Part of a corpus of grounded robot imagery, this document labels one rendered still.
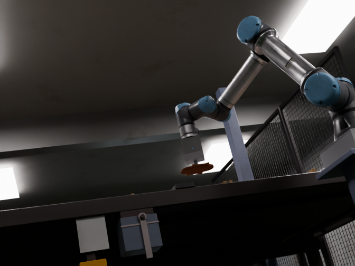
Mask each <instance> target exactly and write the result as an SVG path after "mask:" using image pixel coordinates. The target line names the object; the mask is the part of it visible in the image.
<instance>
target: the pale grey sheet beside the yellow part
mask: <svg viewBox="0 0 355 266"><path fill-rule="evenodd" d="M76 224H77V232H78V240H79V248H80V253H85V252H92V251H99V250H105V249H109V243H108V236H107V229H106V222H105V216H104V215H101V216H93V217H85V218H77V219H76Z"/></svg>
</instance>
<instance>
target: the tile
mask: <svg viewBox="0 0 355 266"><path fill-rule="evenodd" d="M213 168H214V165H213V164H210V163H209V162H207V163H203V164H192V165H191V166H188V167H185V168H183V169H181V174H185V175H186V176H188V175H193V174H202V173H203V172H207V171H209V170H212V169H213Z"/></svg>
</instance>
